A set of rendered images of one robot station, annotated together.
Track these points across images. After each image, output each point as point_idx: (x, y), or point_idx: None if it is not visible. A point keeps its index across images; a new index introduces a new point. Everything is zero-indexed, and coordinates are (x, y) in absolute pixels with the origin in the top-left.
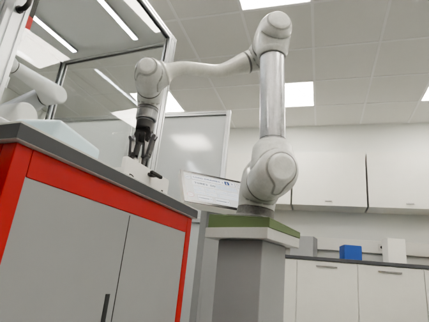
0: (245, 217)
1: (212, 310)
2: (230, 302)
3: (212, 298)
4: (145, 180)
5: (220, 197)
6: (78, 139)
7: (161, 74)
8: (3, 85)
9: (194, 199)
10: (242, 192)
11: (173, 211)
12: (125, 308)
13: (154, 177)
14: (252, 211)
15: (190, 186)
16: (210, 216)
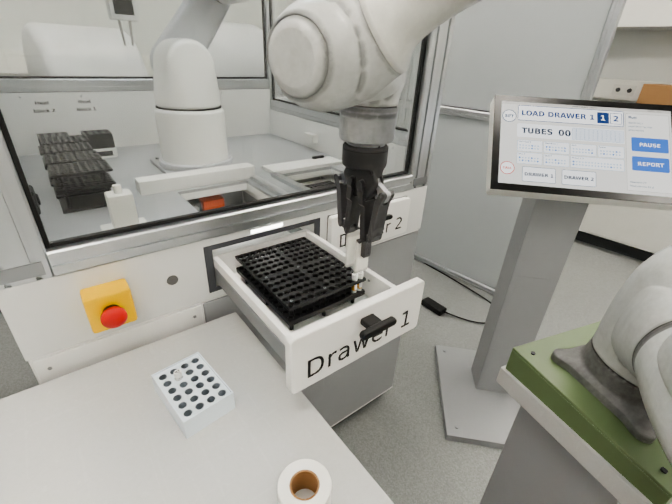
0: (598, 429)
1: (493, 471)
2: (524, 494)
3: (524, 313)
4: (357, 333)
5: (576, 164)
6: None
7: (362, 67)
8: (16, 193)
9: (513, 180)
10: (613, 340)
11: None
12: None
13: (382, 309)
14: (627, 398)
15: (510, 145)
16: (514, 354)
